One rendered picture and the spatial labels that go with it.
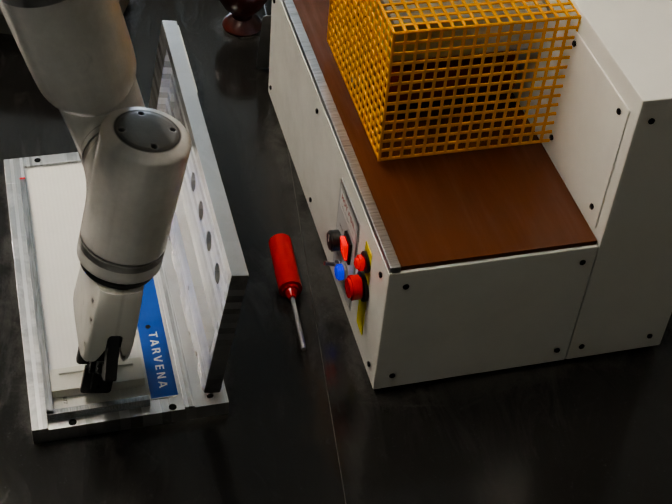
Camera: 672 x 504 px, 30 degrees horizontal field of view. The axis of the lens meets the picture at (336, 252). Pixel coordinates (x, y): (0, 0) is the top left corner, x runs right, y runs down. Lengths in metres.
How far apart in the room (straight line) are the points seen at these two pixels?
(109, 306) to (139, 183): 0.15
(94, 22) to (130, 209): 0.21
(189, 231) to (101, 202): 0.29
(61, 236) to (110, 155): 0.42
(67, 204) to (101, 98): 0.54
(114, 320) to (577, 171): 0.51
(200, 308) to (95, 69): 0.39
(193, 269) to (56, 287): 0.18
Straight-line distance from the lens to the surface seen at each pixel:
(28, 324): 1.44
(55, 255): 1.52
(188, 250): 1.41
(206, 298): 1.36
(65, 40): 1.02
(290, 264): 1.49
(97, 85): 1.05
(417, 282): 1.28
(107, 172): 1.14
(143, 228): 1.17
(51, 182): 1.62
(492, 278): 1.31
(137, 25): 1.92
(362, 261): 1.32
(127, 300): 1.23
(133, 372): 1.37
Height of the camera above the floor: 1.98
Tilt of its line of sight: 44 degrees down
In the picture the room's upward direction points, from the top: 6 degrees clockwise
